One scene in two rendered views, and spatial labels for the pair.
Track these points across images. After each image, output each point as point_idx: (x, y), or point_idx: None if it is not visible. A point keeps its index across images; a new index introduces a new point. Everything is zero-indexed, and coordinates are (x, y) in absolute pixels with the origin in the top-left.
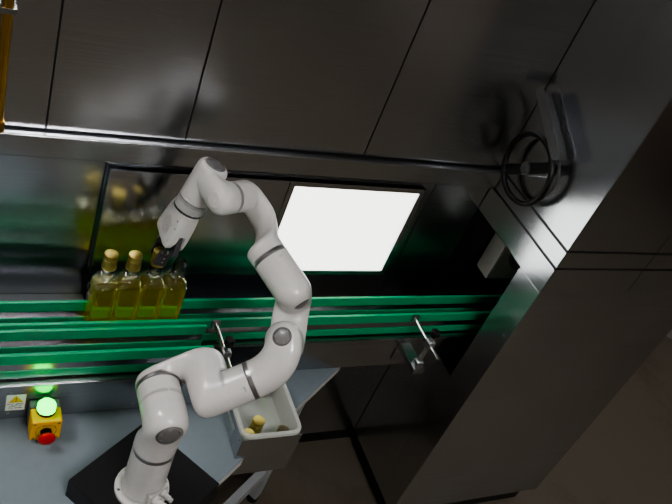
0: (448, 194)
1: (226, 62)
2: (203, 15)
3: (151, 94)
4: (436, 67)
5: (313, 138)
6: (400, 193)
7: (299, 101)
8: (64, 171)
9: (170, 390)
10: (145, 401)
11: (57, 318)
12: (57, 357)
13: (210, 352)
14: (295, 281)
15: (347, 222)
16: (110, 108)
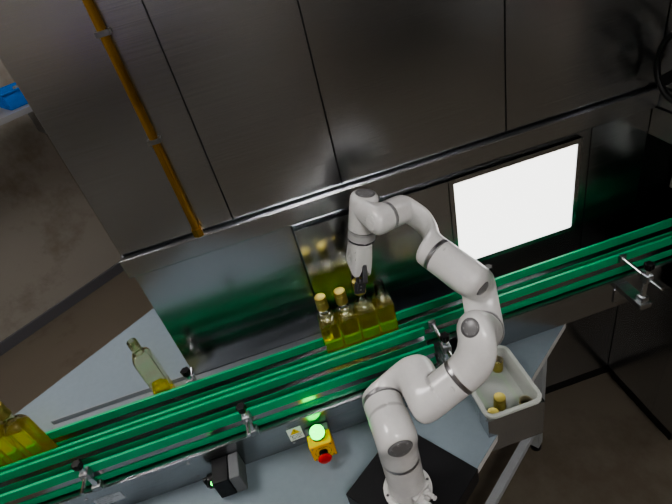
0: (609, 132)
1: (342, 104)
2: (302, 73)
3: (296, 159)
4: (541, 16)
5: (451, 136)
6: (558, 151)
7: (422, 109)
8: (264, 246)
9: (389, 405)
10: (370, 420)
11: (309, 357)
12: (309, 391)
13: (414, 359)
14: (466, 269)
15: (518, 196)
16: (271, 184)
